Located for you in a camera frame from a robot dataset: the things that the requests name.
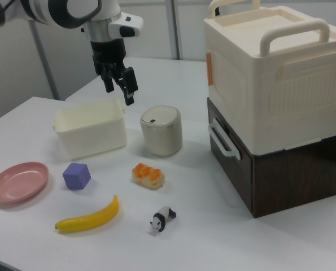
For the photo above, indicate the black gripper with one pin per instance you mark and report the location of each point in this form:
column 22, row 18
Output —
column 108, row 52

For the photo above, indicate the purple cube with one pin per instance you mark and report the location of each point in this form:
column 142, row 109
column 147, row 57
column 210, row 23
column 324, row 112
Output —
column 76, row 177

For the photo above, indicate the pink plate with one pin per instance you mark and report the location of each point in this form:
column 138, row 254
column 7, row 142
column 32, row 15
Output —
column 16, row 183

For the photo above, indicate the white rectangular plastic bin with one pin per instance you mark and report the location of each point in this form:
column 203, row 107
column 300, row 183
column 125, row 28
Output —
column 94, row 141

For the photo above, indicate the small cream trash can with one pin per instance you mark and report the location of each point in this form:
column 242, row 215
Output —
column 162, row 135

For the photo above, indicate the toy bread with orange topping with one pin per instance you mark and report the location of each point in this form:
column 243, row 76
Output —
column 148, row 175

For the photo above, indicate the yellow toy banana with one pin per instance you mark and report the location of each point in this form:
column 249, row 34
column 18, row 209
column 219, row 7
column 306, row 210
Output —
column 91, row 220

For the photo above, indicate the toy panda figure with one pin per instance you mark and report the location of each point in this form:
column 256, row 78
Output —
column 163, row 216

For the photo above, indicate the cream plastic cabinet box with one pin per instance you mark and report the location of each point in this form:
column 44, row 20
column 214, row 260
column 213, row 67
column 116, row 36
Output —
column 269, row 93

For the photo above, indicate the dark brown drawer cabinet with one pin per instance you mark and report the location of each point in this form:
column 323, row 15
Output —
column 292, row 180

